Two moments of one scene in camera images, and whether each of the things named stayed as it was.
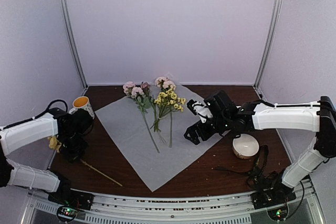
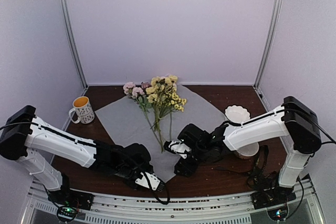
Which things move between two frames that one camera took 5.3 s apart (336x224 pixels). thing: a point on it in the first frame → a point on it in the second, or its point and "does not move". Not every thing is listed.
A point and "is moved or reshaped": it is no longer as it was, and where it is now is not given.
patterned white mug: [82, 102] does not move
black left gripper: [72, 157] → [149, 168]
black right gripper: [192, 129] → [187, 169]
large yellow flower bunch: [54, 144] is moved or reshaped
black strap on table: [258, 179] does not move
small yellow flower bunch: [168, 102] does not move
